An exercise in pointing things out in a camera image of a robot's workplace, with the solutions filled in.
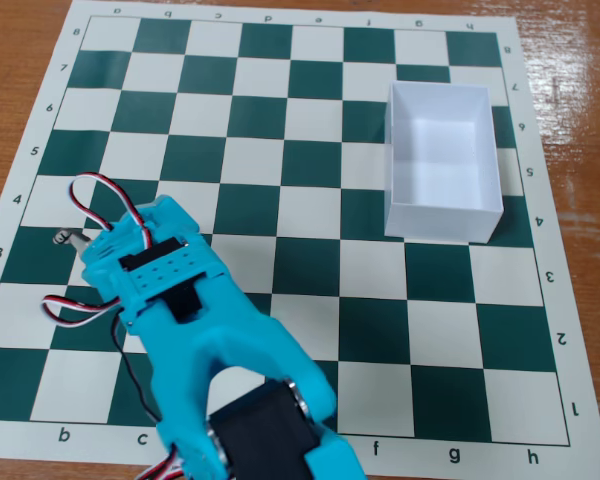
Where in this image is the cyan gripper finger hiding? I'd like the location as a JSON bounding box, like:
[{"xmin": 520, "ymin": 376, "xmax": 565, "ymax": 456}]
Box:
[{"xmin": 146, "ymin": 195, "xmax": 205, "ymax": 245}]

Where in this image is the cyan gripper body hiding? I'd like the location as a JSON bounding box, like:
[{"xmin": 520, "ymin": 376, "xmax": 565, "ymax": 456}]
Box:
[{"xmin": 81, "ymin": 205, "xmax": 154, "ymax": 287}]

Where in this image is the grey white toy horse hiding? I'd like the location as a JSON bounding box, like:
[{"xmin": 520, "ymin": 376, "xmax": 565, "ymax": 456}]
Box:
[{"xmin": 53, "ymin": 228, "xmax": 89, "ymax": 250}]

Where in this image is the white open rectangular box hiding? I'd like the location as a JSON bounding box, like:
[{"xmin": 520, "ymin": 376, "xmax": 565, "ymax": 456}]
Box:
[{"xmin": 383, "ymin": 81, "xmax": 505, "ymax": 245}]

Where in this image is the green white chessboard mat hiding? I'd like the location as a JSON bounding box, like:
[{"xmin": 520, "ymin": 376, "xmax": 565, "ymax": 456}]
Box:
[{"xmin": 0, "ymin": 0, "xmax": 600, "ymax": 480}]

